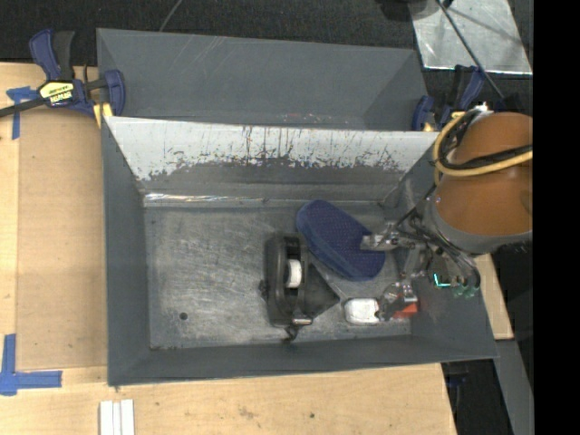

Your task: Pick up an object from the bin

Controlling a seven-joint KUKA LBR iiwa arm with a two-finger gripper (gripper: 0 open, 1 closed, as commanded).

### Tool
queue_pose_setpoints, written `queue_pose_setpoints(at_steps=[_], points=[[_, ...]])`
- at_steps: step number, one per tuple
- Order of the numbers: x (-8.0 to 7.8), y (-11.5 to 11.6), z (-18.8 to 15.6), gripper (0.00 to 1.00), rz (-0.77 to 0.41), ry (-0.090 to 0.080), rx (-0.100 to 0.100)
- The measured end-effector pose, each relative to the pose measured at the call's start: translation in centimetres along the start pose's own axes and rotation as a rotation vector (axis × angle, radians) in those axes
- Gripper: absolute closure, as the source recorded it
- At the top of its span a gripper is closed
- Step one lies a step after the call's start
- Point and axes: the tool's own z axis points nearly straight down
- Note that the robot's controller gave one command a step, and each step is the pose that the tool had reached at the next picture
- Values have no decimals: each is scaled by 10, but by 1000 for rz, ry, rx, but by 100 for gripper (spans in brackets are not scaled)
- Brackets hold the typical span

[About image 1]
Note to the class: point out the grey metal bin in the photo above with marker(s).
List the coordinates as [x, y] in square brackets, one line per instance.
[217, 261]

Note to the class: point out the black tape dispenser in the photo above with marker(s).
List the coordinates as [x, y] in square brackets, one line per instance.
[283, 283]

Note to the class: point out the small red block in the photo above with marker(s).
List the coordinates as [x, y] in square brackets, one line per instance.
[407, 312]

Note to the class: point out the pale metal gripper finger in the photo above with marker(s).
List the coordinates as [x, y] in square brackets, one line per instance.
[378, 240]
[401, 295]

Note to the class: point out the small white box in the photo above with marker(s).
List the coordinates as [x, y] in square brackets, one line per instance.
[360, 311]

